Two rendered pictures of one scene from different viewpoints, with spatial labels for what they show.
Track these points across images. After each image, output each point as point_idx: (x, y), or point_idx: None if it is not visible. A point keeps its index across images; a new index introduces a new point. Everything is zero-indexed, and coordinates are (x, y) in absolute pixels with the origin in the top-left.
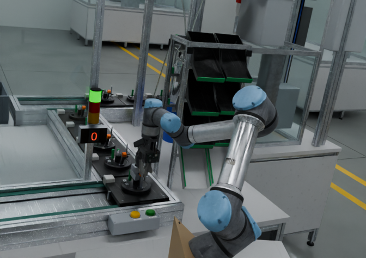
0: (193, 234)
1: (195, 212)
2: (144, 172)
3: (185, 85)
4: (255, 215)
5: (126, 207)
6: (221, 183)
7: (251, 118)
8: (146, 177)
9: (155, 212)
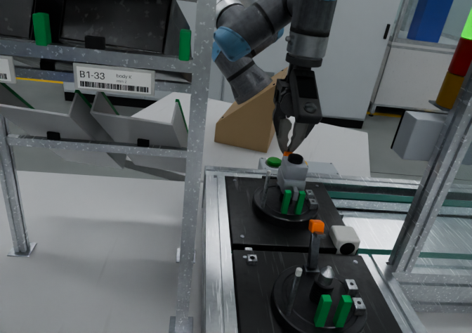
0: (251, 100)
1: (153, 214)
2: (293, 128)
3: None
4: (46, 183)
5: (310, 180)
6: None
7: None
8: (244, 234)
9: (264, 164)
